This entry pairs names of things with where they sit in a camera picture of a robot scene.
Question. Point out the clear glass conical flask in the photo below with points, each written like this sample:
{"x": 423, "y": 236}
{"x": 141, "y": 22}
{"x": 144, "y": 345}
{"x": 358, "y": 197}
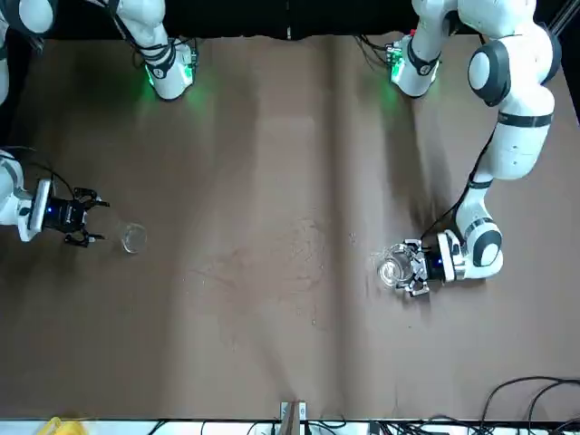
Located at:
{"x": 133, "y": 235}

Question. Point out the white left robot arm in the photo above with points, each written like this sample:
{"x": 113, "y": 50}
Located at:
{"x": 521, "y": 136}

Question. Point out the aluminium frame post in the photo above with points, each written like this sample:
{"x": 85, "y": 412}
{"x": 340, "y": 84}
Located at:
{"x": 292, "y": 417}
{"x": 561, "y": 16}

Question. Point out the yellow plastic basket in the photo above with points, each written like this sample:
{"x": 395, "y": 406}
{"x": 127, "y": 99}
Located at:
{"x": 63, "y": 427}

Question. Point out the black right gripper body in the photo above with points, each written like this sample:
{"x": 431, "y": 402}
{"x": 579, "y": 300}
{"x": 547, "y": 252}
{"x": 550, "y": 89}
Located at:
{"x": 65, "y": 215}

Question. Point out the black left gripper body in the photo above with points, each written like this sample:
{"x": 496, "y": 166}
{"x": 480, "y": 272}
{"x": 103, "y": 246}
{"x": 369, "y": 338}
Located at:
{"x": 434, "y": 263}

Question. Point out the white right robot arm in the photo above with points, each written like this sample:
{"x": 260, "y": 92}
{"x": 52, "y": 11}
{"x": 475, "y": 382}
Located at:
{"x": 167, "y": 77}

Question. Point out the clear glass beaker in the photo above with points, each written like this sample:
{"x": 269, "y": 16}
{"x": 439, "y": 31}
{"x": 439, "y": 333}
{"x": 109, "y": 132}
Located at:
{"x": 389, "y": 272}

